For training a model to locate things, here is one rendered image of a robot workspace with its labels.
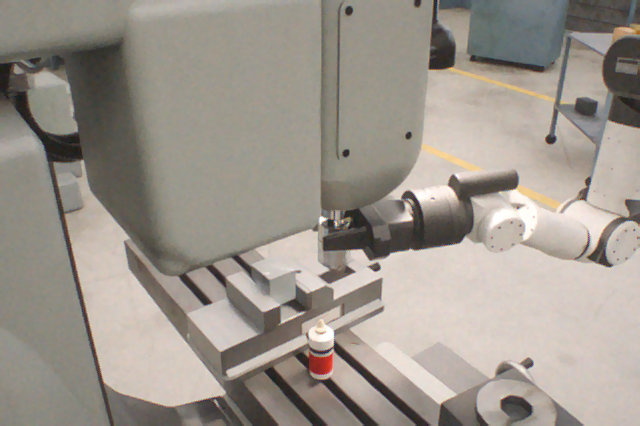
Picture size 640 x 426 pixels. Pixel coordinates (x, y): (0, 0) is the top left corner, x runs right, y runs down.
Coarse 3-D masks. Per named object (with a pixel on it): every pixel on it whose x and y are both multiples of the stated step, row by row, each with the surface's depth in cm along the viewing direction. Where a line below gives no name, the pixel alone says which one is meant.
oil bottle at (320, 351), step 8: (320, 320) 95; (312, 328) 98; (320, 328) 95; (328, 328) 97; (312, 336) 96; (320, 336) 95; (328, 336) 96; (312, 344) 96; (320, 344) 95; (328, 344) 96; (312, 352) 97; (320, 352) 96; (328, 352) 96; (312, 360) 97; (320, 360) 97; (328, 360) 97; (312, 368) 98; (320, 368) 98; (328, 368) 98; (312, 376) 99; (320, 376) 98; (328, 376) 99
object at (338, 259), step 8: (320, 232) 82; (320, 240) 83; (320, 248) 84; (320, 256) 84; (328, 256) 83; (336, 256) 83; (344, 256) 83; (320, 264) 85; (328, 264) 84; (336, 264) 84; (344, 264) 84
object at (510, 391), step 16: (512, 368) 74; (480, 384) 72; (496, 384) 70; (512, 384) 70; (528, 384) 70; (448, 400) 70; (464, 400) 70; (480, 400) 68; (496, 400) 68; (512, 400) 69; (528, 400) 68; (544, 400) 68; (448, 416) 69; (464, 416) 67; (480, 416) 66; (496, 416) 66; (512, 416) 67; (528, 416) 67; (544, 416) 66; (560, 416) 67
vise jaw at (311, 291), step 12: (288, 264) 110; (300, 264) 111; (300, 276) 106; (312, 276) 106; (300, 288) 103; (312, 288) 103; (324, 288) 104; (300, 300) 104; (312, 300) 103; (324, 300) 105
